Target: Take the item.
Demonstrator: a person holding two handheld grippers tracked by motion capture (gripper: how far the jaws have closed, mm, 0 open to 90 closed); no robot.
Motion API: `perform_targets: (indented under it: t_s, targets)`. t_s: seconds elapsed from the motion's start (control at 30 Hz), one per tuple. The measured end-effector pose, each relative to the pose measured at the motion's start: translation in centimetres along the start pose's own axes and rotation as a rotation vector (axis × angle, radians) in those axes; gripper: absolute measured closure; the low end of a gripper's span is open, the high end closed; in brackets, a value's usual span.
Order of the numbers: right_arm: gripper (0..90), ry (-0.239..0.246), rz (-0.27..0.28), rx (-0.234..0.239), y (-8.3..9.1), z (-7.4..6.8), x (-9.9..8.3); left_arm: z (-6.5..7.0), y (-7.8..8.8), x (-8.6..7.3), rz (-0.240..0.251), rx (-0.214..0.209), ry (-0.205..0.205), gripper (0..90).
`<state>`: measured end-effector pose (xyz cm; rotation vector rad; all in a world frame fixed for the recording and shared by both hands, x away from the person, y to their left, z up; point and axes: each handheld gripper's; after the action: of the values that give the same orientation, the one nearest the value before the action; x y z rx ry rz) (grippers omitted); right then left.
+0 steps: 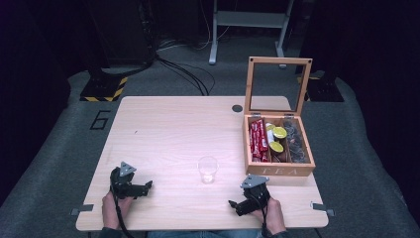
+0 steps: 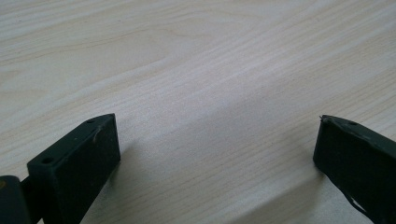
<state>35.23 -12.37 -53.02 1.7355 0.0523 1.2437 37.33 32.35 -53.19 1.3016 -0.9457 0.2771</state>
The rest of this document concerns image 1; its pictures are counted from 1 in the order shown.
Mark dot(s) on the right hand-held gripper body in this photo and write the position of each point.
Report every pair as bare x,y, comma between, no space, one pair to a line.
255,195

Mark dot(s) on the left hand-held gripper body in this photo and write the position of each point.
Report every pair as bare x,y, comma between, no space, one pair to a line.
123,183

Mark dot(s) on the person's left hand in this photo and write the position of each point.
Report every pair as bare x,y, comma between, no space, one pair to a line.
112,208

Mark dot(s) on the person's right hand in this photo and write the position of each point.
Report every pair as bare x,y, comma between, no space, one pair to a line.
273,216

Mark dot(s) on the wooden box with glass lid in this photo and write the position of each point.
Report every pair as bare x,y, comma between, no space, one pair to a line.
280,170

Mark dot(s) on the clear plastic cup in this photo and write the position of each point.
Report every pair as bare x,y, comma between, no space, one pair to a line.
208,170

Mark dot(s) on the red stick packet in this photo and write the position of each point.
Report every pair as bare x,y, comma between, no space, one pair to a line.
264,150
260,135
252,142

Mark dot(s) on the yellow lid capsule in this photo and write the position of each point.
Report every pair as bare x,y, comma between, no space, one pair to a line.
270,127
279,132
276,147

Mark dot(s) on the pile of dark foil pods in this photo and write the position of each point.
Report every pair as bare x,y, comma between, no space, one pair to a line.
297,142

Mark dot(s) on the black yellow striped stand base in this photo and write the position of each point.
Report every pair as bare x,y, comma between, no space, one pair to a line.
104,89

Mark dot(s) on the dark stand base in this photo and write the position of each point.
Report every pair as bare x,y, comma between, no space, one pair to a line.
325,89

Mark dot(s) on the black cabinet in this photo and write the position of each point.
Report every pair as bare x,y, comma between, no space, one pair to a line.
122,31

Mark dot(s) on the white metal stand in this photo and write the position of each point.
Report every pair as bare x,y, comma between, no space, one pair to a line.
247,19

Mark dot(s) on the grey metal table bracket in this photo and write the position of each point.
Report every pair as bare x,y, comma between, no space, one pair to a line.
323,208
82,209

